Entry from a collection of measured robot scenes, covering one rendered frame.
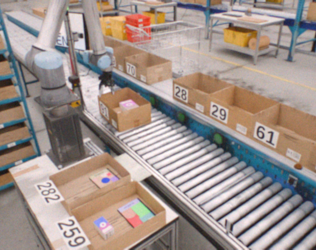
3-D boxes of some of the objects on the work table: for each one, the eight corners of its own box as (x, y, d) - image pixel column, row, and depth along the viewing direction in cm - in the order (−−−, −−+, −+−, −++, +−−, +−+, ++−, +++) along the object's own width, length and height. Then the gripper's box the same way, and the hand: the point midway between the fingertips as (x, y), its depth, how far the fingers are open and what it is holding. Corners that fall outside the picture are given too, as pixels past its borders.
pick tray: (51, 189, 171) (47, 176, 166) (108, 164, 191) (106, 151, 186) (71, 219, 151) (67, 204, 146) (132, 187, 171) (131, 173, 166)
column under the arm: (58, 170, 186) (47, 125, 170) (44, 152, 204) (32, 110, 187) (95, 154, 200) (87, 112, 183) (77, 139, 218) (70, 99, 201)
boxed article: (103, 222, 148) (102, 215, 146) (114, 234, 141) (113, 227, 139) (94, 228, 145) (93, 222, 143) (105, 240, 138) (104, 234, 136)
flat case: (137, 233, 141) (137, 231, 141) (117, 211, 155) (117, 209, 154) (159, 220, 149) (159, 217, 148) (138, 199, 162) (137, 197, 161)
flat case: (105, 195, 165) (105, 193, 164) (88, 178, 178) (88, 177, 177) (125, 184, 173) (124, 182, 172) (107, 169, 185) (107, 167, 184)
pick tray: (73, 224, 148) (69, 210, 143) (136, 192, 167) (135, 179, 162) (98, 265, 128) (95, 250, 123) (167, 223, 147) (167, 209, 142)
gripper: (99, 73, 208) (100, 100, 217) (120, 70, 217) (120, 97, 226) (94, 70, 214) (95, 97, 223) (114, 67, 223) (114, 93, 232)
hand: (106, 95), depth 226 cm, fingers open, 10 cm apart
